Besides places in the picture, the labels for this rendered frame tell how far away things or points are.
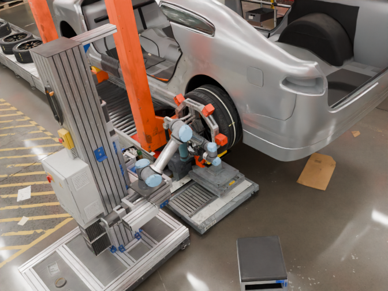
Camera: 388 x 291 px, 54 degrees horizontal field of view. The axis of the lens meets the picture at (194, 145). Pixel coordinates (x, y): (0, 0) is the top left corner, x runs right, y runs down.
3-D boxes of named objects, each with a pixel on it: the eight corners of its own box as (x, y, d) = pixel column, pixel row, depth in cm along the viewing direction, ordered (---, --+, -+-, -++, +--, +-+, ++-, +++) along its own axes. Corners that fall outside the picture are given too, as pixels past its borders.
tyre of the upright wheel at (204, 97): (239, 156, 379) (247, 104, 332) (223, 167, 367) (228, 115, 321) (195, 123, 413) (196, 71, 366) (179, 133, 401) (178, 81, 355)
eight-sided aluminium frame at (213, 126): (222, 160, 358) (217, 111, 327) (216, 163, 355) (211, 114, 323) (185, 138, 394) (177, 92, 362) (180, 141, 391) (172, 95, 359)
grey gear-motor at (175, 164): (207, 167, 430) (204, 142, 409) (179, 186, 410) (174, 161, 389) (197, 161, 442) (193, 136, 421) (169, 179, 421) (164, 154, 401)
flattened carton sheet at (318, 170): (338, 160, 426) (338, 157, 424) (325, 191, 390) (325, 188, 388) (311, 154, 440) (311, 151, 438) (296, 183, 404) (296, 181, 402)
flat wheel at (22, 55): (27, 50, 762) (22, 38, 748) (57, 48, 751) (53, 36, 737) (10, 64, 710) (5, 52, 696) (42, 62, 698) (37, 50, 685)
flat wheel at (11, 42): (6, 58, 742) (0, 46, 728) (0, 48, 789) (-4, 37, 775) (39, 47, 766) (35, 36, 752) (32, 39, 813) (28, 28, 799)
